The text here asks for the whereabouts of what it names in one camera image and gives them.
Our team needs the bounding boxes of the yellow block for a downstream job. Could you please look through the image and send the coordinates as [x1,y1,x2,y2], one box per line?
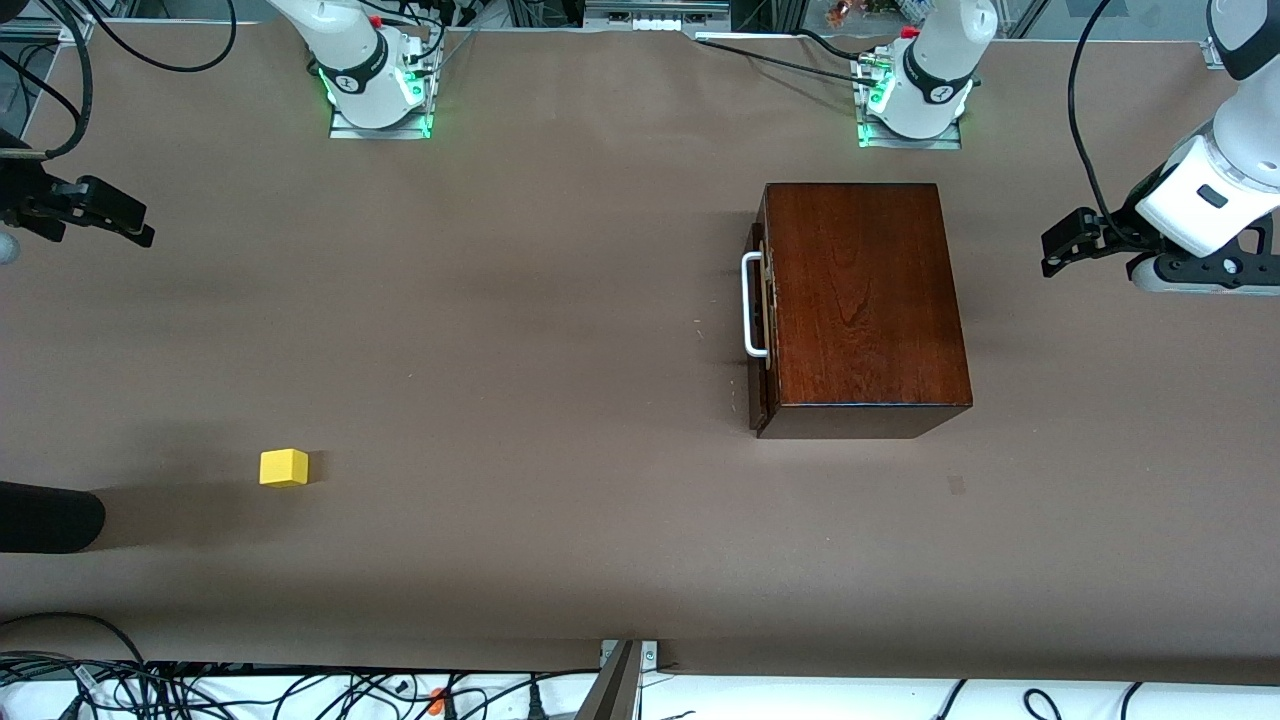
[260,449,310,488]

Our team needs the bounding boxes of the white drawer handle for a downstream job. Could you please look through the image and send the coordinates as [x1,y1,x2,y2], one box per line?
[741,252,771,358]

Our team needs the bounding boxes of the light wooden drawer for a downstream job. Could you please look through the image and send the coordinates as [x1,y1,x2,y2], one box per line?
[748,222,777,433]

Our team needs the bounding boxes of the dark brown wooden cabinet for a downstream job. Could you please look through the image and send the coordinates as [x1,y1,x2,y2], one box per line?
[752,182,973,439]

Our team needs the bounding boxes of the black ribbed cylinder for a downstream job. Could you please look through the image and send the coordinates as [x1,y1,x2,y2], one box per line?
[0,481,106,554]

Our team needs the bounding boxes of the metal rack shelf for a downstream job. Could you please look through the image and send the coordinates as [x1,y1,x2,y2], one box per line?
[585,0,731,21]

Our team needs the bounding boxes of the aluminium profile beam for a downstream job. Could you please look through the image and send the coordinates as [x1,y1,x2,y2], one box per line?
[575,640,643,720]

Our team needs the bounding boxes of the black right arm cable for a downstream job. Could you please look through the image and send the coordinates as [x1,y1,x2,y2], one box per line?
[0,0,238,161]

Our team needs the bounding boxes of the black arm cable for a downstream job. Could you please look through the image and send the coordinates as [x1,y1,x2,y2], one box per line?
[1068,0,1136,246]
[0,0,238,161]

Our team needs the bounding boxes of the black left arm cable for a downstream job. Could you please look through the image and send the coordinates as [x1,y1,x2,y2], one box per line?
[1068,0,1136,246]

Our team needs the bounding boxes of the aluminium frame rail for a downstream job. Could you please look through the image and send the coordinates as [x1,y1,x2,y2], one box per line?
[0,15,96,46]

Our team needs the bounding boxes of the short black base cable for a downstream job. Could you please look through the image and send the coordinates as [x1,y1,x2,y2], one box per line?
[795,28,861,61]

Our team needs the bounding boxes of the long black base cable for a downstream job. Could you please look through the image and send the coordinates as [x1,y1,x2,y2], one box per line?
[695,38,881,86]

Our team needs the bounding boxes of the black looping floor cable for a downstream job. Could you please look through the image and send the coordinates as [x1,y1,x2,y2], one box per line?
[0,612,151,720]

